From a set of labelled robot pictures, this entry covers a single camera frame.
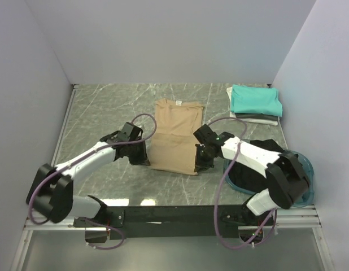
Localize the teal plastic basket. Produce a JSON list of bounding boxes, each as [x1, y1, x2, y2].
[[225, 151, 315, 208]]

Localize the folded dark grey t-shirt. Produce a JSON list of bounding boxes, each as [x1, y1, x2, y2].
[[235, 113, 278, 121]]

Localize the folded teal t-shirt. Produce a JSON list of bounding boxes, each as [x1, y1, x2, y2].
[[230, 85, 283, 117]]

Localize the beige t-shirt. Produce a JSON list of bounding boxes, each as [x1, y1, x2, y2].
[[148, 98, 203, 176]]

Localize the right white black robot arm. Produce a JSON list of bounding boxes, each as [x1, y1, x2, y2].
[[194, 125, 311, 216]]

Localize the folded white t-shirt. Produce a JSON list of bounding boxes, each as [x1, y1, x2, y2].
[[226, 87, 280, 126]]

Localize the black clothes in basket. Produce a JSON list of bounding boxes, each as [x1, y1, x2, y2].
[[228, 139, 284, 195]]

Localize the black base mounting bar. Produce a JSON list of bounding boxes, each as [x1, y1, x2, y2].
[[73, 205, 276, 243]]

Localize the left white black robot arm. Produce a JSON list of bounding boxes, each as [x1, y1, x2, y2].
[[26, 123, 150, 223]]

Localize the aluminium rail frame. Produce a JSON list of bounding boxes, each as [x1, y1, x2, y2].
[[21, 84, 324, 231]]

